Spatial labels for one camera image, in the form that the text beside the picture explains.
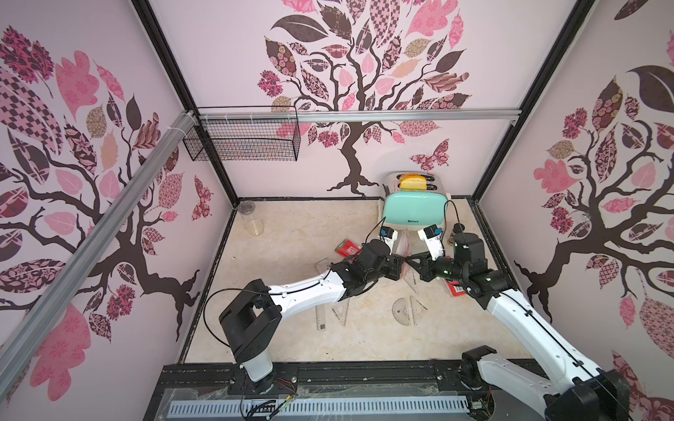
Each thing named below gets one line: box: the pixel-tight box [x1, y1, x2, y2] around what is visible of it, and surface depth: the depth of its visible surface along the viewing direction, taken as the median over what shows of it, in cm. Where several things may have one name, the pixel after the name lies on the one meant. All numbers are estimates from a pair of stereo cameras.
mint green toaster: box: [381, 171, 449, 231], surface depth 101 cm
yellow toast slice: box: [399, 172, 428, 191], surface depth 99 cm
